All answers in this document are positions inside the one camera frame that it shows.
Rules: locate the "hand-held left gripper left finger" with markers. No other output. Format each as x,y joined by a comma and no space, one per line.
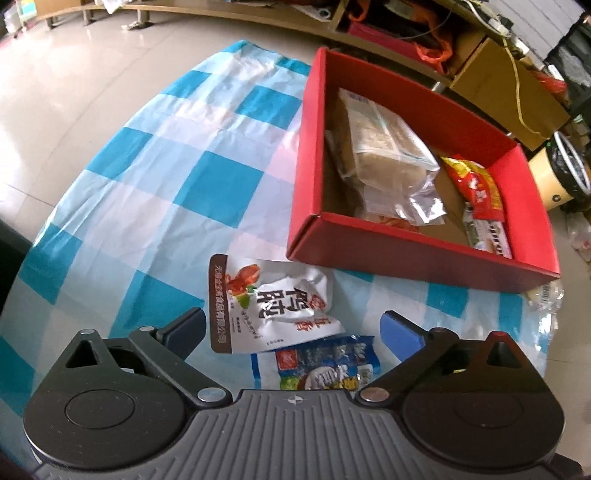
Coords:
187,330

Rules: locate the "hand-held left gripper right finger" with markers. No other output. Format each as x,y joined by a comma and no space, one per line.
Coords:
399,334

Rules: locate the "red cardboard box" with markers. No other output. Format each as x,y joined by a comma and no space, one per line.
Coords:
415,267

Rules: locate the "blue coconut candy packet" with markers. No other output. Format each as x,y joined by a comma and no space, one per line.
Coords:
323,364

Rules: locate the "white packet with brown edge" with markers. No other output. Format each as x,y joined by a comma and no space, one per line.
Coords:
277,300

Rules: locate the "white packet with orange picture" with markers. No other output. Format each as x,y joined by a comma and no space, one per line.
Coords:
397,224

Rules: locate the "red and white snack packet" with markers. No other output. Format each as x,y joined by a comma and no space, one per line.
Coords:
489,235

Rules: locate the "silver vacuum snack packet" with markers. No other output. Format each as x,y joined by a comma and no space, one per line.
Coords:
425,203

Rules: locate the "clear bag of pale crackers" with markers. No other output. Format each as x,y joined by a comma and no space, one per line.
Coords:
545,295

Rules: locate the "red and yellow snack packet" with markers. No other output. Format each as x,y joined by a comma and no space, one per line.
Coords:
475,184

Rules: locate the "pale beige tofu stick packet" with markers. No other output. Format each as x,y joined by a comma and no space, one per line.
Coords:
383,138

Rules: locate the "blue checked tablecloth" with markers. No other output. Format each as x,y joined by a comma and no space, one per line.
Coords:
184,184

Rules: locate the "clear plastic bag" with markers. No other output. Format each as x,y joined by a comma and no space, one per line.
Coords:
579,235

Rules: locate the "yellow trash bin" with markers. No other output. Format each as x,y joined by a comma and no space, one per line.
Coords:
549,184

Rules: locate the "black trash bag liner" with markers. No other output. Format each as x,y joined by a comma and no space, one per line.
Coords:
572,161

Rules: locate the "wooden television stand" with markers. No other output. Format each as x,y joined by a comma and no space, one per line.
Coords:
489,74

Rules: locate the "orange plastic bag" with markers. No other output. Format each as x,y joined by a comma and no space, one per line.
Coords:
434,50

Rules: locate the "red plastic bag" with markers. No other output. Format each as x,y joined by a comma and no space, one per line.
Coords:
554,85

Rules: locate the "red flat box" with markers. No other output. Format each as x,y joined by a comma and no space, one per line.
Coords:
378,34

